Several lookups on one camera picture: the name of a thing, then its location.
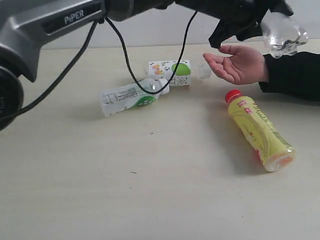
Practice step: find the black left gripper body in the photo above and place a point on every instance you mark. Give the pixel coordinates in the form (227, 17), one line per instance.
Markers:
(237, 12)

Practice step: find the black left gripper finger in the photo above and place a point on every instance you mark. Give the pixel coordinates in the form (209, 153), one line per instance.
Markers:
(223, 31)
(252, 31)

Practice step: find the clear plastic bottle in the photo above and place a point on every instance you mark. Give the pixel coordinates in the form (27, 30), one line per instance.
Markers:
(282, 35)

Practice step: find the tea bottle with apple label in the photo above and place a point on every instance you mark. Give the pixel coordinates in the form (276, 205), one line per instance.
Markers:
(186, 73)

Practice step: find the white green labelled bottle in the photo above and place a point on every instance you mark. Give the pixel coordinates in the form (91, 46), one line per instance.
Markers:
(126, 97)

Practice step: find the yellow bottle with red cap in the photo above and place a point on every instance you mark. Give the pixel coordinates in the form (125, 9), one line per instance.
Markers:
(273, 151)

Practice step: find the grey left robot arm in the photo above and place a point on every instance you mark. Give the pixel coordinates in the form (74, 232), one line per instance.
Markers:
(27, 25)

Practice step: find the person's open receiving hand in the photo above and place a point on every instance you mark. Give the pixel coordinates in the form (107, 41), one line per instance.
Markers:
(242, 65)

